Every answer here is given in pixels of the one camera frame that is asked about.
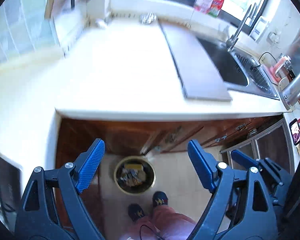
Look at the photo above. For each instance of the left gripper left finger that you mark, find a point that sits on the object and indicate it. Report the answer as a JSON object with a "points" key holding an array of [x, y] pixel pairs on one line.
{"points": [[37, 217]]}

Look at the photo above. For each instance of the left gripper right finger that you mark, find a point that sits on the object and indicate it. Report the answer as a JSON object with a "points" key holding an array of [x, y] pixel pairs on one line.
{"points": [[240, 206]]}

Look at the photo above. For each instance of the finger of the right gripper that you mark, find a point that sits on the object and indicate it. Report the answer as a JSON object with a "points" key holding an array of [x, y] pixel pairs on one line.
{"points": [[276, 178]]}

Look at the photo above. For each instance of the round trash bin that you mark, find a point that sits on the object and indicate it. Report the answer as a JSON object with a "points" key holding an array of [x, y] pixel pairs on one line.
{"points": [[134, 175]]}

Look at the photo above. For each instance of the pink trousers leg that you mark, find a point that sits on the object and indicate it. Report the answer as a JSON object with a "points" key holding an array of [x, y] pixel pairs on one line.
{"points": [[164, 222]]}

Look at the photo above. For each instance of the left shoe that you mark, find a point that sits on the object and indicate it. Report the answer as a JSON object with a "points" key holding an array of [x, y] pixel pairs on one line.
{"points": [[135, 212]]}

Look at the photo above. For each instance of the shoe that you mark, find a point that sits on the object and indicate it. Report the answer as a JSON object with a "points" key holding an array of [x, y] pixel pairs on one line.
{"points": [[159, 198], [135, 212]]}

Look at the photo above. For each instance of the right shoe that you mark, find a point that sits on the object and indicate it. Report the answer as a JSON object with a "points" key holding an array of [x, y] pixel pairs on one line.
{"points": [[159, 198]]}

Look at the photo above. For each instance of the steel pot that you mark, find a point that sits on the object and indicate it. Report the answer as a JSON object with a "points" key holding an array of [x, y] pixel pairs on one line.
{"points": [[291, 94]]}

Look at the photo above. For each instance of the steel sink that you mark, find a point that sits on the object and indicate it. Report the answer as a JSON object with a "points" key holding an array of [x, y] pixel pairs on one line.
{"points": [[239, 70]]}

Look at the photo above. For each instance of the chrome faucet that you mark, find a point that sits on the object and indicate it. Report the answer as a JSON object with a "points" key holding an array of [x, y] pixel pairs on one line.
{"points": [[230, 43]]}

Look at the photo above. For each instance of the crumpled aluminium foil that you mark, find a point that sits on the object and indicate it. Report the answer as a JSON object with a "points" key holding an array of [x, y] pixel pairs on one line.
{"points": [[148, 18]]}

